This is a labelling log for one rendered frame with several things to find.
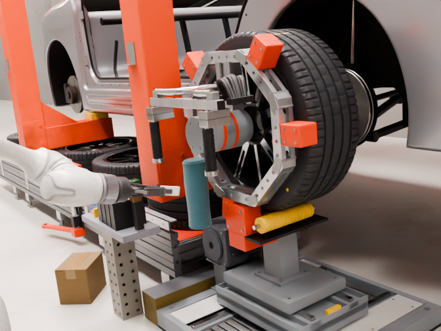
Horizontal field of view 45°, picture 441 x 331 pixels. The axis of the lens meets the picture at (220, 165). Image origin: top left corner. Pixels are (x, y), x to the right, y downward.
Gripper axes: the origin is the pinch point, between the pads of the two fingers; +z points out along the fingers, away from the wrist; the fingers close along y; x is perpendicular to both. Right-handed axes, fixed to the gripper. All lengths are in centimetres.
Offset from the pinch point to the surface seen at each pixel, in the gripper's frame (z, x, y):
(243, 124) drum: 25.9, -24.3, -2.8
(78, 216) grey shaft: 53, 39, 166
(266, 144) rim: 36.9, -18.4, -4.4
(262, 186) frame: 30.3, -3.8, -11.4
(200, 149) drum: 12.7, -14.1, 2.6
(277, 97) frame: 21.0, -33.1, -22.5
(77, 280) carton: 17, 55, 89
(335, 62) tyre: 45, -48, -24
